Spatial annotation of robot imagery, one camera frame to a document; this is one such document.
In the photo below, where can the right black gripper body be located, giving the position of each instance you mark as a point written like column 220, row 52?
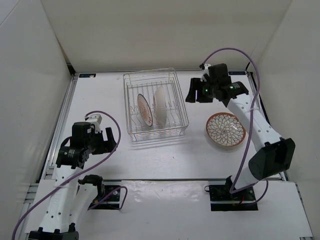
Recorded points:
column 209, row 88

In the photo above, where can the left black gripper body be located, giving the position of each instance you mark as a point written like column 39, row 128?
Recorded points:
column 93, row 143

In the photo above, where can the white ribbed bowl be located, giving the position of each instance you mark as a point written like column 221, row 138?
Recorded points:
column 159, row 105

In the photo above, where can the floral patterned bowl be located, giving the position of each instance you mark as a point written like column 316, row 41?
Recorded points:
column 225, row 130

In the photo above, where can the orange patterned plate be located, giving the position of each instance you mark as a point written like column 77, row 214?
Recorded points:
column 145, row 110

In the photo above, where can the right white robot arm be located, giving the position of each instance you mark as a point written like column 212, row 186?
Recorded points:
column 274, row 153

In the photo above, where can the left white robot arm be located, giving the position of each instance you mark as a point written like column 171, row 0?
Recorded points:
column 74, row 191

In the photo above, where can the right blue corner label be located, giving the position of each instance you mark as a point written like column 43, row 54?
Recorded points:
column 237, row 73

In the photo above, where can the blue corner label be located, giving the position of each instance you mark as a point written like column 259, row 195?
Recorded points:
column 87, row 75
column 237, row 73

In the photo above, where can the left blue corner label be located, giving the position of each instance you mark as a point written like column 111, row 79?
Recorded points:
column 87, row 75

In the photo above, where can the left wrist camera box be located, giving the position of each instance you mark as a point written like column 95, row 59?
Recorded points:
column 96, row 118

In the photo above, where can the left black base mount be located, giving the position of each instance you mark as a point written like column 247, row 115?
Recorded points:
column 111, row 198

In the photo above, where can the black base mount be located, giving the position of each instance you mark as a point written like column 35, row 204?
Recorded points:
column 222, row 201
column 111, row 198

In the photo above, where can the wire dish rack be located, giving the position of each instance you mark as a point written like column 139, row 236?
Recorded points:
column 146, row 82

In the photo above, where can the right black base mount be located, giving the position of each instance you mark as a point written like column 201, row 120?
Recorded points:
column 222, row 201

